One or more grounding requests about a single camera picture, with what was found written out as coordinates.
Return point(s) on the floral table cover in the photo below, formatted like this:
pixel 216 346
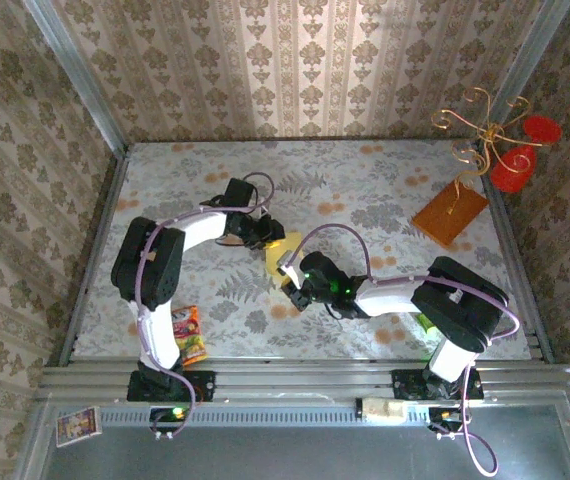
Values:
pixel 315 340

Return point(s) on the green packet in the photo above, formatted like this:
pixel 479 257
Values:
pixel 425 322

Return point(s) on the small circuit board with LED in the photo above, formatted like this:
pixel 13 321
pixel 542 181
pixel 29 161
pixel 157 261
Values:
pixel 445 415
pixel 175 412

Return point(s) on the aluminium rail frame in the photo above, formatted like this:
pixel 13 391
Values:
pixel 315 380

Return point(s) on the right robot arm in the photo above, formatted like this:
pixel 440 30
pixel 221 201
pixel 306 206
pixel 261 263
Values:
pixel 460 305

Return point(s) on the fruit candy bag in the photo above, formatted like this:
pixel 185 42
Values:
pixel 192 340

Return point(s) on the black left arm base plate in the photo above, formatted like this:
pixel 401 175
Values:
pixel 200 385

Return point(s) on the red disc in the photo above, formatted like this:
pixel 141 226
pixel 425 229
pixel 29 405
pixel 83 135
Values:
pixel 510 172
pixel 542 129

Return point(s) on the orange wooden base board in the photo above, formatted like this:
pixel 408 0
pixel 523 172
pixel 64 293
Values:
pixel 450 210

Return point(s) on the white tape wrapped block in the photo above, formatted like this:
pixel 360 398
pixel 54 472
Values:
pixel 380 410

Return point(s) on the grey metal floor sheet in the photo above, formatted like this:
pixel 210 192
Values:
pixel 315 450

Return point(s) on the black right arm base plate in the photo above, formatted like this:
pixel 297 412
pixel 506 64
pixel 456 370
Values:
pixel 405 385

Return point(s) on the small picture card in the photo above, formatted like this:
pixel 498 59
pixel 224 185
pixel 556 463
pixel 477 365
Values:
pixel 77 425

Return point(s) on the grey metal corner post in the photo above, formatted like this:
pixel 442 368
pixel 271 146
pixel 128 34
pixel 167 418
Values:
pixel 530 50
pixel 75 75

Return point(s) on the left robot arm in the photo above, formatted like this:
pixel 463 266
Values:
pixel 150 265

